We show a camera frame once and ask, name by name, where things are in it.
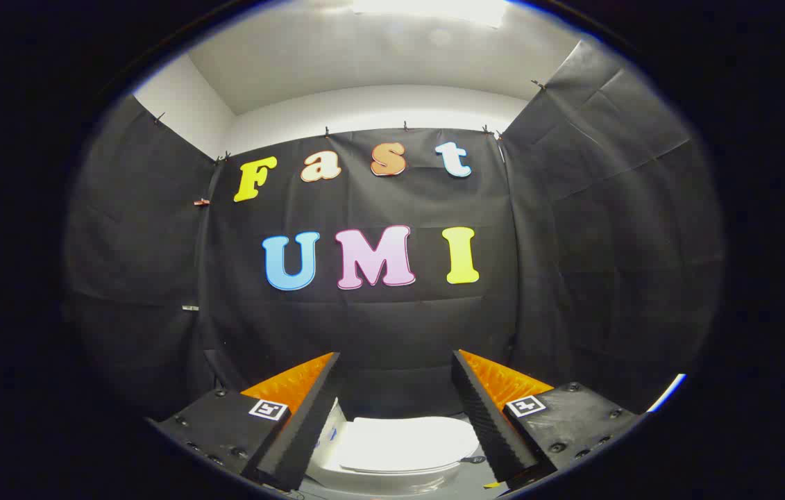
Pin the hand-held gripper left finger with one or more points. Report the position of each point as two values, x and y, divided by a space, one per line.
305 430

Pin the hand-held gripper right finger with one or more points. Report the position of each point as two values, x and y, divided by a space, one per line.
486 423

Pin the white toilet lid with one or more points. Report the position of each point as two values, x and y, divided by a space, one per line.
406 444

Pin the white ceramic toilet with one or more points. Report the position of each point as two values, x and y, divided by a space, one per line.
392 483

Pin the black backdrop cloth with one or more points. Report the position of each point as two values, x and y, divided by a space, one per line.
392 326

